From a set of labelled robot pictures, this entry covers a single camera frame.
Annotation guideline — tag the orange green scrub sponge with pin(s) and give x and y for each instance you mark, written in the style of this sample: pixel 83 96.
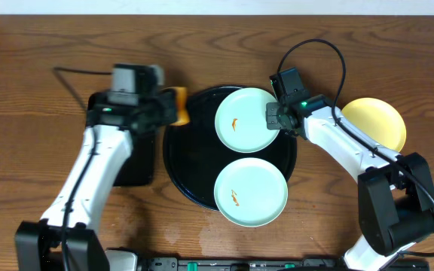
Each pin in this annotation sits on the orange green scrub sponge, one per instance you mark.
pixel 180 96

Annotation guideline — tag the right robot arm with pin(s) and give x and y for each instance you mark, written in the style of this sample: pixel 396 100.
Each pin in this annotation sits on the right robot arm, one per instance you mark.
pixel 395 192

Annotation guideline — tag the yellow plate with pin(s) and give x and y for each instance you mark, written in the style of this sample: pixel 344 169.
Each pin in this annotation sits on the yellow plate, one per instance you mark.
pixel 379 120

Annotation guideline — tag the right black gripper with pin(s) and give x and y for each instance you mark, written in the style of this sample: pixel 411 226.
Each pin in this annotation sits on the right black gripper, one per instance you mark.
pixel 271 108

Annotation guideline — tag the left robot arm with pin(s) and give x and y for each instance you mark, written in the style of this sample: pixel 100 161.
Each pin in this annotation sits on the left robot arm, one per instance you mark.
pixel 66 236

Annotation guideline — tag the rectangular black tray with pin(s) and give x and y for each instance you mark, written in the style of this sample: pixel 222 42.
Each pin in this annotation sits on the rectangular black tray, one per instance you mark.
pixel 138 169

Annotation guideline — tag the light green plate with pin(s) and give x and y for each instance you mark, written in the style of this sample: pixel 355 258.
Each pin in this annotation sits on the light green plate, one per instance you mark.
pixel 240 120
pixel 250 192

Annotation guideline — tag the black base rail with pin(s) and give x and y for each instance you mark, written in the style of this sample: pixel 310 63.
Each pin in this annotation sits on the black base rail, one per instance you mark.
pixel 174 264

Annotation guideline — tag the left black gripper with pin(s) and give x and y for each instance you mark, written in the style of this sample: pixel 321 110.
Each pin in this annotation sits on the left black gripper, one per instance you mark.
pixel 160 125

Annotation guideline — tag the round black tray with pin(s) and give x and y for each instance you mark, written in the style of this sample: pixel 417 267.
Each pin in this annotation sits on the round black tray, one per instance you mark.
pixel 194 155

